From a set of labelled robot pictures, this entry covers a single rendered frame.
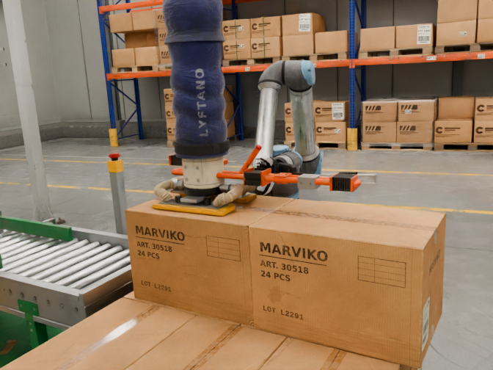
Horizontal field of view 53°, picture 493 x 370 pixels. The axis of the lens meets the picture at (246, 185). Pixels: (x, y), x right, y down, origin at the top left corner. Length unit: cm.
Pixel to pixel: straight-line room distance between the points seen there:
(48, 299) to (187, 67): 121
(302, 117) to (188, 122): 78
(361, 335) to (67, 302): 126
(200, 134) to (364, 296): 85
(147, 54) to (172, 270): 906
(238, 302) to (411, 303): 65
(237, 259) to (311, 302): 31
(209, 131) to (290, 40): 759
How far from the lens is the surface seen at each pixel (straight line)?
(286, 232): 169
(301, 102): 246
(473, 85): 1023
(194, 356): 178
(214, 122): 194
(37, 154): 552
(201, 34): 191
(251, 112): 1113
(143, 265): 214
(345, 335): 175
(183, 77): 192
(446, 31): 895
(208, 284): 195
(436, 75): 1024
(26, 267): 286
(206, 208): 192
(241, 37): 984
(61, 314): 238
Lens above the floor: 148
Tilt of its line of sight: 13 degrees down
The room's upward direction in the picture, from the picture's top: 3 degrees counter-clockwise
